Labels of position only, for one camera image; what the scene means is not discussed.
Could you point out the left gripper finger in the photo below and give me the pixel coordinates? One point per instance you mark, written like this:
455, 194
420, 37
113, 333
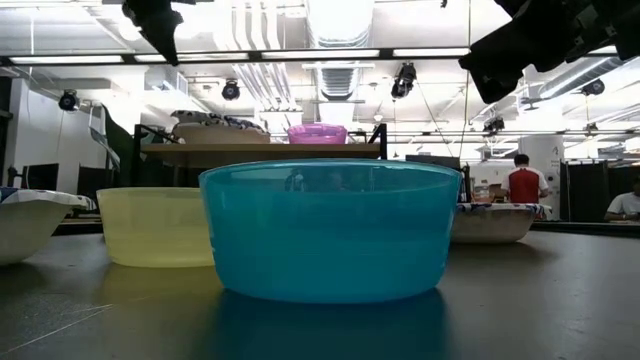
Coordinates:
162, 35

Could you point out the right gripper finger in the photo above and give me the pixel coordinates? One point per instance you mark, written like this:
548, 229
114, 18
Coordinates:
500, 65

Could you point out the blue patterned plate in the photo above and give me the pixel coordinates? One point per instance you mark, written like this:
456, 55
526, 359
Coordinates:
492, 225

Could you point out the purple translucent plastic bowl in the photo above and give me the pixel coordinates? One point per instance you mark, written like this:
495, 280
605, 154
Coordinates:
317, 135

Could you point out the blue translucent plastic bowl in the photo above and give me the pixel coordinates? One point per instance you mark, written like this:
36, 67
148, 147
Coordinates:
330, 235

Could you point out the white room pillar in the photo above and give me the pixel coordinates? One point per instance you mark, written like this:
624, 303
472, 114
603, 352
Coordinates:
545, 145

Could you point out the black computer monitor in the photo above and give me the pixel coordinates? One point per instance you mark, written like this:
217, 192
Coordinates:
432, 162
95, 182
42, 177

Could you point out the person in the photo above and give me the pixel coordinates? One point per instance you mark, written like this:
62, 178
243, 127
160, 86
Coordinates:
524, 187
625, 205

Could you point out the black partition panel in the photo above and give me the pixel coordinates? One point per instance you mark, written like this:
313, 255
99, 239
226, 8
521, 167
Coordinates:
585, 190

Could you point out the black table mat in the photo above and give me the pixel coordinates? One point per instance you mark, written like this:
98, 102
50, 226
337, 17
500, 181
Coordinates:
525, 310

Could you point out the black ceiling-mounted camera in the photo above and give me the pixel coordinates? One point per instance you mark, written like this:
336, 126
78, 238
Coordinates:
593, 87
230, 91
404, 80
494, 125
68, 100

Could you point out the overhead frame light bar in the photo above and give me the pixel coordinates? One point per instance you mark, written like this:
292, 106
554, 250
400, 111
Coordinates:
255, 55

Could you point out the wooden shelf with black frame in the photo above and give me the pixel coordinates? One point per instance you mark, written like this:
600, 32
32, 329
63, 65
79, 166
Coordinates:
250, 154

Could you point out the silver ceiling air duct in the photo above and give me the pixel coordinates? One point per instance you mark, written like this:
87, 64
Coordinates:
340, 20

